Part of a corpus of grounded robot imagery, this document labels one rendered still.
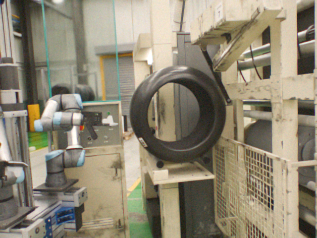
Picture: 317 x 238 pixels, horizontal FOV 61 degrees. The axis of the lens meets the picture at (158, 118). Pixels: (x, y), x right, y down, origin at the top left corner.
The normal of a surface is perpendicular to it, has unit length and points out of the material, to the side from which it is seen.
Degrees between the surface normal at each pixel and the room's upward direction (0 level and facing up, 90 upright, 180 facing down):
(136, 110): 83
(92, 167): 90
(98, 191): 92
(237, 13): 90
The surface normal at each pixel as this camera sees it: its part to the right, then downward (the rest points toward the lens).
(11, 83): 0.55, 0.04
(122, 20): -0.20, 0.10
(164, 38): 0.15, 0.07
